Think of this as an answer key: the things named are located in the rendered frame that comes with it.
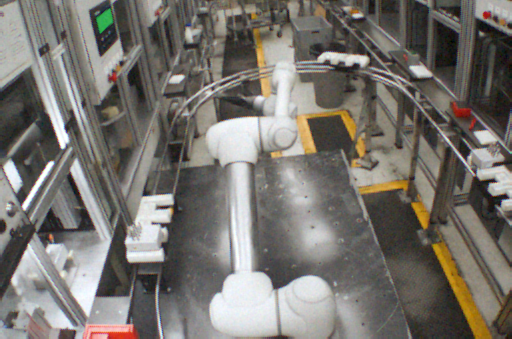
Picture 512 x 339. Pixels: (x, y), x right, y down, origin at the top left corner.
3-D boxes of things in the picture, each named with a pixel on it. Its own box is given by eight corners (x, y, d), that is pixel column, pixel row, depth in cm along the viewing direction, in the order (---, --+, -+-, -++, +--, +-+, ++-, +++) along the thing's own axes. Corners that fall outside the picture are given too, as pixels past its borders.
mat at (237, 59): (285, 173, 325) (285, 172, 324) (212, 181, 326) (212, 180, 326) (255, 12, 822) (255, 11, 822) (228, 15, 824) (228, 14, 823)
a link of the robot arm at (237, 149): (280, 338, 110) (208, 342, 111) (282, 334, 125) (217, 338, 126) (260, 107, 140) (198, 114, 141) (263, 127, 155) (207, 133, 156)
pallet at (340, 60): (318, 69, 297) (317, 57, 292) (324, 63, 307) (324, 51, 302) (364, 75, 280) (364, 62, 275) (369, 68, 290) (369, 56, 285)
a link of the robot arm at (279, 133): (294, 109, 151) (258, 113, 151) (298, 118, 133) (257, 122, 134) (298, 143, 154) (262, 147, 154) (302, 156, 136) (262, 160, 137)
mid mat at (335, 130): (375, 165, 320) (375, 163, 319) (309, 173, 321) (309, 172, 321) (347, 110, 405) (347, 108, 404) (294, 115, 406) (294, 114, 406)
